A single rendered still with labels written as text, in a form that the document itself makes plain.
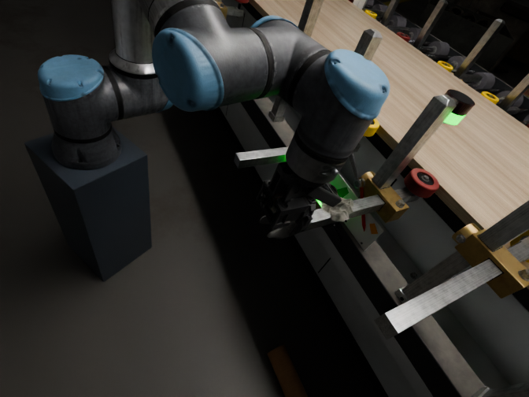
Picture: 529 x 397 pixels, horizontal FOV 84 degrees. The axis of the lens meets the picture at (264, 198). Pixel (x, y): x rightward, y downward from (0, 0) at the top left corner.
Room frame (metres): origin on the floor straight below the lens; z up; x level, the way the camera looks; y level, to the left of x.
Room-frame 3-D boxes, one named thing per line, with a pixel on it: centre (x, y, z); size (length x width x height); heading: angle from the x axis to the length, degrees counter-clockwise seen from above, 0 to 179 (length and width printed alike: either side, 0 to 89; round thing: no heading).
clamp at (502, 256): (0.43, -0.45, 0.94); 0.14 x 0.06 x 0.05; 42
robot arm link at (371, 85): (0.39, -0.05, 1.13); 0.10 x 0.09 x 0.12; 56
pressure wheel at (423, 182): (0.68, -0.37, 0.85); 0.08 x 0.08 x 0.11
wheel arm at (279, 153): (0.73, -0.06, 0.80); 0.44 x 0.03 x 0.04; 132
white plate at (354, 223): (0.64, -0.23, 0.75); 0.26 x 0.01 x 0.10; 42
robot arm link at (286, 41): (0.45, 0.05, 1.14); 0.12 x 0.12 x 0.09; 56
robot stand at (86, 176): (0.61, 0.58, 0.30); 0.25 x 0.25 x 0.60; 69
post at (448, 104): (0.63, -0.27, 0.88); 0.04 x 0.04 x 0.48; 42
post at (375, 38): (0.82, -0.10, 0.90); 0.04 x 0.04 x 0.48; 42
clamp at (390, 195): (0.62, -0.28, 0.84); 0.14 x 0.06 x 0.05; 42
